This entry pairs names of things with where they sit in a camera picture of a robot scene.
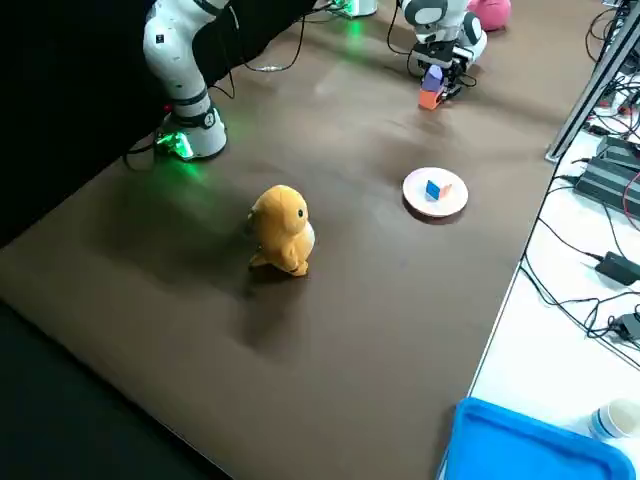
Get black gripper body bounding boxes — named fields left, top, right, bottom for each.
left=412, top=41, right=454, bottom=69
left=448, top=45, right=476, bottom=81

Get purple foam block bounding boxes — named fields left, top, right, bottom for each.
left=423, top=63, right=445, bottom=94

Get pink plush toy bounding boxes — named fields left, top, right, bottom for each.
left=468, top=0, right=513, bottom=33

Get colourful puzzle cube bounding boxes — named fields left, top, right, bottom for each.
left=424, top=179, right=454, bottom=202

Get black power supply box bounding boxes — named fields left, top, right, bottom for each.
left=573, top=155, right=640, bottom=217
left=596, top=133, right=640, bottom=171

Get yellow plush toy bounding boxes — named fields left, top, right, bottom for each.
left=246, top=184, right=318, bottom=278

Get black power adapter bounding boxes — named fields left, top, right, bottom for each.
left=617, top=310, right=640, bottom=342
left=596, top=250, right=640, bottom=287

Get white paper cup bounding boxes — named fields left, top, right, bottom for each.
left=586, top=398, right=640, bottom=441

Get blue plastic tray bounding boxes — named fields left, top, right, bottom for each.
left=438, top=397, right=640, bottom=480

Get aluminium frame post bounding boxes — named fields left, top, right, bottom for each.
left=543, top=0, right=640, bottom=162

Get thin grey cable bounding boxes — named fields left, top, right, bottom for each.
left=239, top=0, right=307, bottom=74

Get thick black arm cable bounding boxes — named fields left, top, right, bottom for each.
left=204, top=0, right=237, bottom=100

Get black base cable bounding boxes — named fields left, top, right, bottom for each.
left=123, top=130, right=171, bottom=173

